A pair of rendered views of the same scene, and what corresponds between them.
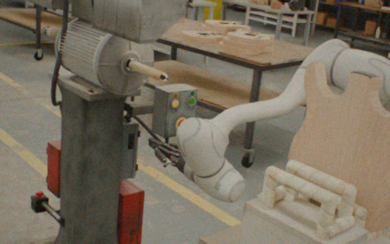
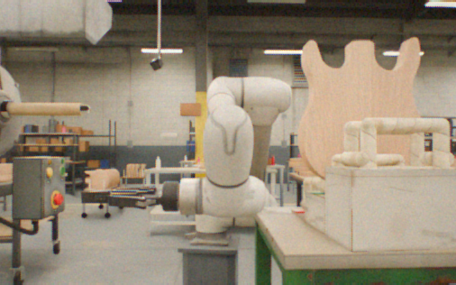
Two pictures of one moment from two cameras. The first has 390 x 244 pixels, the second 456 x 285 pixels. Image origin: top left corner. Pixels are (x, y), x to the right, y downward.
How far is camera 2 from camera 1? 1.27 m
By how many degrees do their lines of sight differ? 53
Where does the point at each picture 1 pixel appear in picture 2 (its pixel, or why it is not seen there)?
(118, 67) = not seen: outside the picture
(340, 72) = (252, 92)
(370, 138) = (384, 93)
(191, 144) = (246, 131)
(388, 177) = not seen: hidden behind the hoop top
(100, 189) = not seen: outside the picture
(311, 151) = (327, 125)
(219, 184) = (251, 190)
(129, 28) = (57, 19)
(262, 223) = (381, 183)
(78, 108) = not seen: outside the picture
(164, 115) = (38, 188)
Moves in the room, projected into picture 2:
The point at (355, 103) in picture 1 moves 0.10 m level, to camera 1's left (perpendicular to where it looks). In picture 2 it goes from (363, 67) to (351, 59)
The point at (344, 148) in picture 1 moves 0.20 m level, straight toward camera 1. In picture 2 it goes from (361, 110) to (442, 101)
